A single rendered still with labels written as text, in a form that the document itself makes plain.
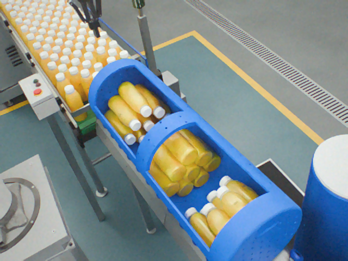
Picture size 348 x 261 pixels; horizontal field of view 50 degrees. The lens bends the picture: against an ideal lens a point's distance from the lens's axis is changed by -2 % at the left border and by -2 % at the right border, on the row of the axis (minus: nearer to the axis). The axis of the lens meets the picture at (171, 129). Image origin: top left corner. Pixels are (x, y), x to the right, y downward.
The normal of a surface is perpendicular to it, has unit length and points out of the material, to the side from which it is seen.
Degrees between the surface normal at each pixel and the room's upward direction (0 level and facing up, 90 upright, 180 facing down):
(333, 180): 0
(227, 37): 0
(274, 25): 0
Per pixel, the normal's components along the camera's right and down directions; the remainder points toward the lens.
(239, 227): -0.47, -0.43
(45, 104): 0.54, 0.55
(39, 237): -0.20, -0.65
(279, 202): 0.26, -0.83
